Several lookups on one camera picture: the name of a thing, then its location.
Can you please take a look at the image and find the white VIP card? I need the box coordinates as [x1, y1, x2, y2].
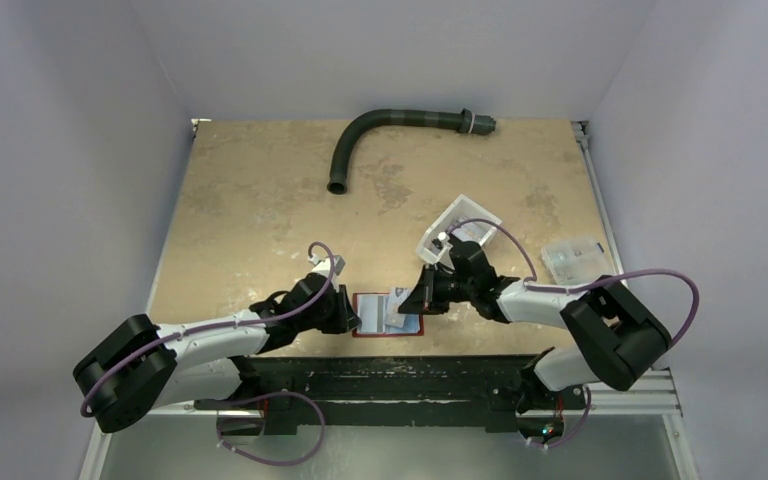
[356, 294, 387, 335]

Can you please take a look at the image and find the red card holder wallet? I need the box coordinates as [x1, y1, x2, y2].
[352, 288, 424, 338]

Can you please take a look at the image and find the white plastic card box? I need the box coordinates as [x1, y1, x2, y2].
[415, 194, 502, 267]

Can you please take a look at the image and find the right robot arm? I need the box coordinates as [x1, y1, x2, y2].
[398, 241, 672, 407]

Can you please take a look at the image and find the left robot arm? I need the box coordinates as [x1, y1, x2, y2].
[72, 272, 360, 433]

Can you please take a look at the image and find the clear plastic screw box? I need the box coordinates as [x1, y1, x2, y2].
[541, 236, 615, 286]

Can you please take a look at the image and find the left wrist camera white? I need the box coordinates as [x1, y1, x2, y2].
[309, 254, 346, 288]

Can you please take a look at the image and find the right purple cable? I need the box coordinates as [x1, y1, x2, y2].
[446, 218, 701, 349]

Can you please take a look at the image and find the purple cable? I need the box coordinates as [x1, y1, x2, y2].
[446, 218, 701, 349]
[79, 241, 339, 419]

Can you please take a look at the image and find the black front table rail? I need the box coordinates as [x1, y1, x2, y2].
[194, 354, 586, 435]

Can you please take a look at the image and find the black curved hose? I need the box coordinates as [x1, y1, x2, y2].
[326, 108, 498, 196]

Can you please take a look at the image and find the purple cable loop below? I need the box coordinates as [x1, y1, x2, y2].
[215, 392, 327, 468]

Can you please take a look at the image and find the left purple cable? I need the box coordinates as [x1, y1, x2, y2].
[79, 241, 339, 419]

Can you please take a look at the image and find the aluminium frame rail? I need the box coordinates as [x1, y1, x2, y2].
[571, 121, 682, 415]

